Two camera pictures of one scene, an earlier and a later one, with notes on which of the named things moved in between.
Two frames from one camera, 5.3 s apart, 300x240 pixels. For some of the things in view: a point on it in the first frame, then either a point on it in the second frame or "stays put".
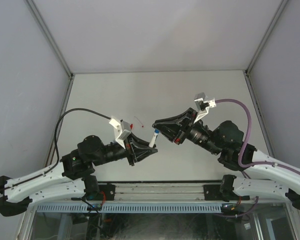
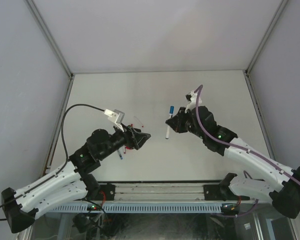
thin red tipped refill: [142, 125] stays put
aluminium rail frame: [160, 193] stays put
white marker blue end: [156, 132] to [171, 112]
